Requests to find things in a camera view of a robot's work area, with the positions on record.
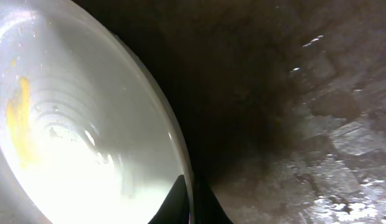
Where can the dark brown serving tray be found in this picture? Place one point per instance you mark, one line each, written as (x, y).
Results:
(282, 103)

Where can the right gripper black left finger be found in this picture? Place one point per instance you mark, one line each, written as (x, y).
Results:
(175, 207)

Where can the light grey plate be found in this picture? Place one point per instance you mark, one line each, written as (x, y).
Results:
(86, 134)

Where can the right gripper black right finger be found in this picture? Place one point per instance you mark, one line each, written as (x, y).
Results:
(207, 208)

